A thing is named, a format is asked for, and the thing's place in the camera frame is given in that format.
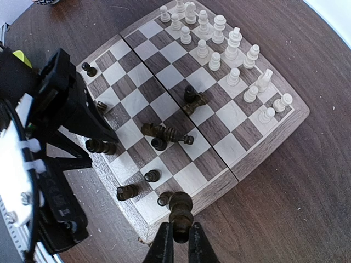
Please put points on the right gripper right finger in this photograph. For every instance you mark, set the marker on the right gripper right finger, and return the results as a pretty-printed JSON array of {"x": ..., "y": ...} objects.
[{"x": 199, "y": 247}]

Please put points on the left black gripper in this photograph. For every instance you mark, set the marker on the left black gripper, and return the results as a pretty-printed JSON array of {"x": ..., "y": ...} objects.
[{"x": 63, "y": 100}]

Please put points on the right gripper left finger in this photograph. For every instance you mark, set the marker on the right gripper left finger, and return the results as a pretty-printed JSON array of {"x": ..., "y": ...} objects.
[{"x": 162, "y": 249}]

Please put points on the dark queen piece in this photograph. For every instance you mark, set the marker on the dark queen piece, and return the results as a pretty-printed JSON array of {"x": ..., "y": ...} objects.
[{"x": 98, "y": 146}]

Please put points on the dark king piece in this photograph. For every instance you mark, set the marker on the dark king piece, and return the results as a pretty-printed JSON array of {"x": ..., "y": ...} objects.
[{"x": 181, "y": 217}]

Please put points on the dark pawn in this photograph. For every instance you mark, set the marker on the dark pawn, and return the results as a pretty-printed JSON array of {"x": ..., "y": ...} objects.
[
  {"x": 159, "y": 144},
  {"x": 152, "y": 176},
  {"x": 164, "y": 198}
]

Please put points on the dark knight piece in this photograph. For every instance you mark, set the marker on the dark knight piece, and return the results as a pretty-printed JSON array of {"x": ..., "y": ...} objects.
[{"x": 126, "y": 192}]

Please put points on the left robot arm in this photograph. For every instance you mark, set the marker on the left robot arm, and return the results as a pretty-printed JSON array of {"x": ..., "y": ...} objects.
[{"x": 30, "y": 86}]

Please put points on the pile of dark chess pieces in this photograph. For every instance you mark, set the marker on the pile of dark chess pieces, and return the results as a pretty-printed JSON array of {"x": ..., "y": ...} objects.
[{"x": 193, "y": 100}]

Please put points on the wooden chess board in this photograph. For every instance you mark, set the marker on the wooden chess board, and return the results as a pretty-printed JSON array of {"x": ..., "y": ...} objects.
[{"x": 217, "y": 160}]

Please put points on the row of white chess pieces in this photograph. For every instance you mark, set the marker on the row of white chess pieces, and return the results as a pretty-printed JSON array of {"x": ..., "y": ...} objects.
[{"x": 191, "y": 46}]

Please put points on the green plastic bowl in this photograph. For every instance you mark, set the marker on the green plastic bowl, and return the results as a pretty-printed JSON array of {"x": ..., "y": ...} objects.
[{"x": 21, "y": 56}]

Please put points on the dark knight lying down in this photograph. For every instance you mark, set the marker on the dark knight lying down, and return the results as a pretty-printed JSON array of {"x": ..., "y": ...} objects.
[{"x": 167, "y": 134}]

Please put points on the white pawn piece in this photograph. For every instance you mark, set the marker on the white pawn piece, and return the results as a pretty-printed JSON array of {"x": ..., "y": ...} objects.
[{"x": 233, "y": 77}]

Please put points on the white bishop piece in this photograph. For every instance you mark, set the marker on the white bishop piece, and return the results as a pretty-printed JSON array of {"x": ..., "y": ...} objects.
[{"x": 251, "y": 57}]

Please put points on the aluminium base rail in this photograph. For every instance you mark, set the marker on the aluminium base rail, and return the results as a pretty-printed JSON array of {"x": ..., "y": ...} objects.
[{"x": 13, "y": 243}]

